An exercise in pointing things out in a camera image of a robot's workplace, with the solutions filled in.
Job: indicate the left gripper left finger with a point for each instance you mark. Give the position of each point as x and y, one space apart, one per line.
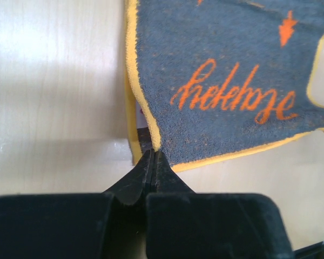
78 225

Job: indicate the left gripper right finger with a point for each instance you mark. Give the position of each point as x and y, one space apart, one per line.
185 224

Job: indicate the orange towel with grey spots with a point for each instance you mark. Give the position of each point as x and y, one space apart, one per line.
208 81

